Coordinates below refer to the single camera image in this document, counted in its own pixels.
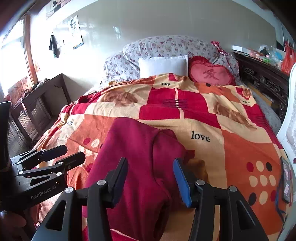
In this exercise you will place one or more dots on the white upholstered chair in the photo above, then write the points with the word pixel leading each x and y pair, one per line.
pixel 286 134

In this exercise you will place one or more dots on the red heart-shaped cushion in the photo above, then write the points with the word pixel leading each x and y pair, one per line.
pixel 200 70

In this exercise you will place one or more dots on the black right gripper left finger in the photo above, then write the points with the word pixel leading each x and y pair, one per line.
pixel 64 220

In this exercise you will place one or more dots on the wall calendar poster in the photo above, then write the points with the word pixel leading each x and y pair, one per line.
pixel 76 37

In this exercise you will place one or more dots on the dark wooden side cabinet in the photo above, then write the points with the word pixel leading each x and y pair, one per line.
pixel 31 116

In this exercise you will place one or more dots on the dark cloth hanging on wall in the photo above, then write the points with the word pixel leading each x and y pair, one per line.
pixel 53 46

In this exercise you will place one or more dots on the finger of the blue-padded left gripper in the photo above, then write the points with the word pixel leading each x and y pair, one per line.
pixel 38 175

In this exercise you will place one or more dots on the dark carved wooden headboard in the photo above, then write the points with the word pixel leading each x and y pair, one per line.
pixel 266 79

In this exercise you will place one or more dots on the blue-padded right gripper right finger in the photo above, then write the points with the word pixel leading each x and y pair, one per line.
pixel 237 221

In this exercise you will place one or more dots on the smartphone on bed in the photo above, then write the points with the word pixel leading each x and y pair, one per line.
pixel 286 180

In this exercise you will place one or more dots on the maroon knit garment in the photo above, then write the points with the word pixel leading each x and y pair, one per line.
pixel 150 189

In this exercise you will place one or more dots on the white pillow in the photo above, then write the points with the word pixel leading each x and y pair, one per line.
pixel 163 65

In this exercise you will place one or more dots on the floral quilt bundle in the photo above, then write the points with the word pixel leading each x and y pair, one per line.
pixel 123 65

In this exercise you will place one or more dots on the red plastic bag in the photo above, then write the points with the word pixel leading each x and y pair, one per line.
pixel 289 60

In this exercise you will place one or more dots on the person's left hand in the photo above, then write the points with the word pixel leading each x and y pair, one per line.
pixel 12 226

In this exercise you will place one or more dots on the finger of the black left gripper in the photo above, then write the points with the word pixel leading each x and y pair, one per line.
pixel 32 158

